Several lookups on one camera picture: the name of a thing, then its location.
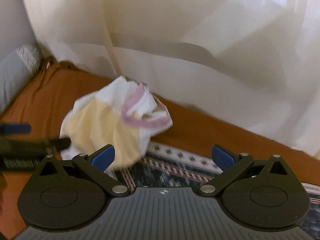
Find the dark patterned blanket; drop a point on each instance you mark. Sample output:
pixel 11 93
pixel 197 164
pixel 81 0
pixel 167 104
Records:
pixel 166 205

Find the grey pillow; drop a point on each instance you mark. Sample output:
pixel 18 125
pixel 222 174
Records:
pixel 17 69

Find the cream white curtain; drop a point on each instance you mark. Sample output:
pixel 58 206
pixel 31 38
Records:
pixel 252 63

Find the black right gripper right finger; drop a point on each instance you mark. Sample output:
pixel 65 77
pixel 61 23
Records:
pixel 260 194

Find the yellow white pink-trimmed garment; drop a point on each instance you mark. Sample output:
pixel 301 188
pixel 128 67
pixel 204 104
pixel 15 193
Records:
pixel 124 114

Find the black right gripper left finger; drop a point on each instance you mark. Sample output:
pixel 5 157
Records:
pixel 67 194

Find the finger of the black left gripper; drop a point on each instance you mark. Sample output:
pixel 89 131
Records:
pixel 58 145
pixel 14 128

